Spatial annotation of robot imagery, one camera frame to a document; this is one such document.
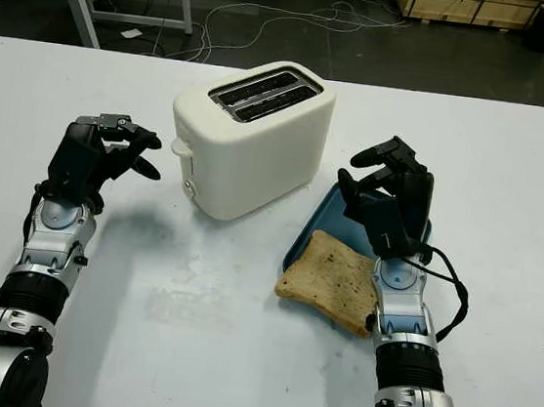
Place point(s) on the blue plastic tray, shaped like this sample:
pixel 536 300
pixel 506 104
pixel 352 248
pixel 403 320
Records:
pixel 329 220

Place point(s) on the white toaster lever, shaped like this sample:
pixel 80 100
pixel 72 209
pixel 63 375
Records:
pixel 180 146

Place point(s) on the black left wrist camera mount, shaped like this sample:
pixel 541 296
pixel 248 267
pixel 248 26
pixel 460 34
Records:
pixel 80 164

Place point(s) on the white paper sheet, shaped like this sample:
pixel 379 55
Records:
pixel 130 33

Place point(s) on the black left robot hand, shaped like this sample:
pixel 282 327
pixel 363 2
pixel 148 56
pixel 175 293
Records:
pixel 125 155

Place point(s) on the white toaster dial knob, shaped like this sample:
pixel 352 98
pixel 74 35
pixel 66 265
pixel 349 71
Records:
pixel 189 186

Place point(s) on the white two-slot toaster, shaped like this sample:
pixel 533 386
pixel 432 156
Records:
pixel 257 162

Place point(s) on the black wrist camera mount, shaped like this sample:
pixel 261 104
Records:
pixel 382 226
pixel 80 164

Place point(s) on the toasted bread slice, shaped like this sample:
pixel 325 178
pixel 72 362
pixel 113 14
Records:
pixel 327 278

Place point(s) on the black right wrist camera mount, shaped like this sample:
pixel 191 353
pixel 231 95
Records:
pixel 382 226

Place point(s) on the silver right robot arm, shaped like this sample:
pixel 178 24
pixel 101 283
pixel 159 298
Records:
pixel 406 317

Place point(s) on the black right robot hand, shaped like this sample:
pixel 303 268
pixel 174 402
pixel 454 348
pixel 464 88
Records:
pixel 416 205

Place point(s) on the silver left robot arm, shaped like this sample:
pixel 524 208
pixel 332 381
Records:
pixel 45 256

